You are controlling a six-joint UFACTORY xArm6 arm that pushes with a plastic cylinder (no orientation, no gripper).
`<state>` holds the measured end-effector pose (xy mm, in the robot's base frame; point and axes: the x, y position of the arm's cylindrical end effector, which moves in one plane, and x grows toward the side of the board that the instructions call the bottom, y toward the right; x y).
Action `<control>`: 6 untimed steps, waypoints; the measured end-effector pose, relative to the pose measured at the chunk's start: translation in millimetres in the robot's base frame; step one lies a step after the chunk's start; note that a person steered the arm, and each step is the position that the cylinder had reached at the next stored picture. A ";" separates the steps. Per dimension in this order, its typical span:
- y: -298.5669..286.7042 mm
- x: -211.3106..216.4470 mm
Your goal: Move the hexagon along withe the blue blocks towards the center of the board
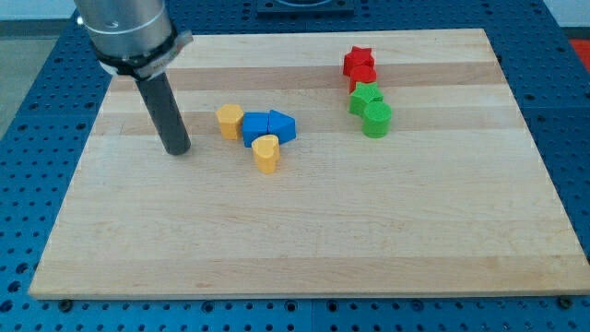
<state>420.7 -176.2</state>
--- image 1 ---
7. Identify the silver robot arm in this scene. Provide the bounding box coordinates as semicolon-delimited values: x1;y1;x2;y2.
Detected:
75;0;194;81

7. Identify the wooden board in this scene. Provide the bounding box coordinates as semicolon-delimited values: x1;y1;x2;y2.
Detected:
29;29;589;300

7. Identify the yellow hexagon block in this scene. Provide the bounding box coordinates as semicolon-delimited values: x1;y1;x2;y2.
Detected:
216;104;244;140

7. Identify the yellow heart block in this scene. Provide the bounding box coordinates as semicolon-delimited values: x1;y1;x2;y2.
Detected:
252;135;280;174

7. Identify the blue triangle block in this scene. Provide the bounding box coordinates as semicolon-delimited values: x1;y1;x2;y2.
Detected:
267;110;297;144

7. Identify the blue cube block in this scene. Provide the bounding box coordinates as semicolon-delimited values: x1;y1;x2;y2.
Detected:
242;113;269;148

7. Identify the green cylinder block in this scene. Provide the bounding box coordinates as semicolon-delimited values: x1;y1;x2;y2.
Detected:
361;101;393;138

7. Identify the green star block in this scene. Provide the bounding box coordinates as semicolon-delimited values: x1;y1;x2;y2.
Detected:
348;82;384;116

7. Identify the red cylinder block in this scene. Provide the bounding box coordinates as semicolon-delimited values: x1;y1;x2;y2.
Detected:
348;65;377;93

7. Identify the red star block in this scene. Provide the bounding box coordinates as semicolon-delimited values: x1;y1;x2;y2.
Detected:
343;45;374;77

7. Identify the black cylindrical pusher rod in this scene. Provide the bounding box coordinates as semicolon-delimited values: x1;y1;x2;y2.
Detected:
136;73;191;156

